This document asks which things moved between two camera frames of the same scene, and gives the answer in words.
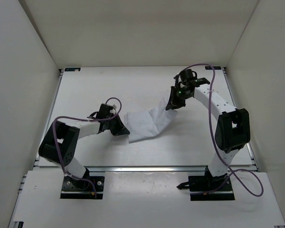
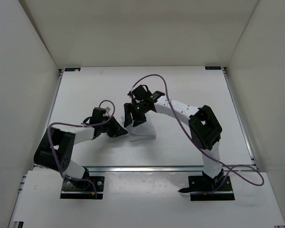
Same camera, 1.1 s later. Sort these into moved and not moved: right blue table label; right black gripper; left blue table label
Moved: right black gripper
Not moved: right blue table label; left blue table label
